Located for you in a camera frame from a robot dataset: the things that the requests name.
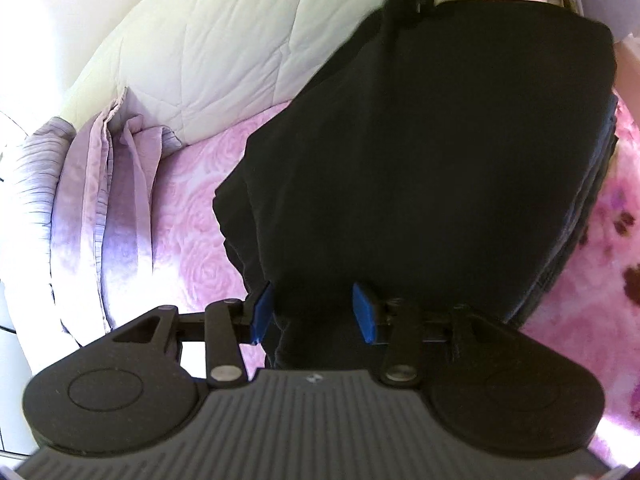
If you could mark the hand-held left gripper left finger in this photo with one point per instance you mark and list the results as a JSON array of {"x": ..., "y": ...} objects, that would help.
[{"x": 261, "y": 317}]

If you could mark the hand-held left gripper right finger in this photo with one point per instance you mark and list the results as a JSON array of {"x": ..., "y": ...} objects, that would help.
[{"x": 362, "y": 317}]

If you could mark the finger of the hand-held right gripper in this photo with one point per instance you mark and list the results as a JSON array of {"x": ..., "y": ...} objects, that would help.
[{"x": 421, "y": 7}]

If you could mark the black knit sweater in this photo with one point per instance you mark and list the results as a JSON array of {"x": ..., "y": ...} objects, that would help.
[{"x": 425, "y": 160}]

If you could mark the lilac pillowcase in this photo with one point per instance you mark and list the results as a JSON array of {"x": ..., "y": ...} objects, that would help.
[{"x": 125, "y": 200}]

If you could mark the cream quilt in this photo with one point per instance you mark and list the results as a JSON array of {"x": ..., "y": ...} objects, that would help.
[{"x": 225, "y": 35}]

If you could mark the pink blanket with dark prints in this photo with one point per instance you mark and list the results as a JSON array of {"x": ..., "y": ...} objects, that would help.
[{"x": 600, "y": 310}]

